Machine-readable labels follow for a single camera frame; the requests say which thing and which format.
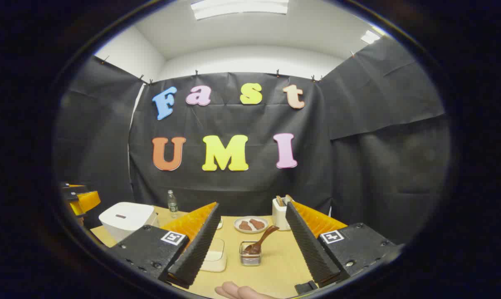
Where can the clear plastic water bottle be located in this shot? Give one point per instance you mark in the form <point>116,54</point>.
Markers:
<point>172,205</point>

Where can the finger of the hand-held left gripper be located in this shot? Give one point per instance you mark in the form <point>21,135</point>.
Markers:
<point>88,201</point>

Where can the white rice cooker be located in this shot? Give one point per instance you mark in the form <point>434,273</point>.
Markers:
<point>125,218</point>

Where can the white round plate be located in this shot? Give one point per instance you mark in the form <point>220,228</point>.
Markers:
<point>252,231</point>

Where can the clear box of rice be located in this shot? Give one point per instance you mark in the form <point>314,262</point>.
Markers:
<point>216,259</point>

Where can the brown wooden spoon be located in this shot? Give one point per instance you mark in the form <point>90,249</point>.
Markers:
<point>267,234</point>

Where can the black backdrop cloth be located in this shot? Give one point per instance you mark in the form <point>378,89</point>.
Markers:
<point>233,120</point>

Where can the large ceiling light panel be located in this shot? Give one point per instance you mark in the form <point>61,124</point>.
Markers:
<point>240,8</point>

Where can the toast bread slice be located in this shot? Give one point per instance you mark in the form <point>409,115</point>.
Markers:
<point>279,201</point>
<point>289,198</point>

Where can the small ceiling light panel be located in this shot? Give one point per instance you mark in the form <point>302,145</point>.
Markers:
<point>370,37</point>

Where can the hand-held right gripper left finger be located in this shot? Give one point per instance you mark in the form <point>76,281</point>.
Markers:
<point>198,249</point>

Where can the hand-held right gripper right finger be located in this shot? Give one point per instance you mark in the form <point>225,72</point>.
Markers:
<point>308,245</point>

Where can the white toaster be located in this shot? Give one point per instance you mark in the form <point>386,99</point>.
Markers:
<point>279,216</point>

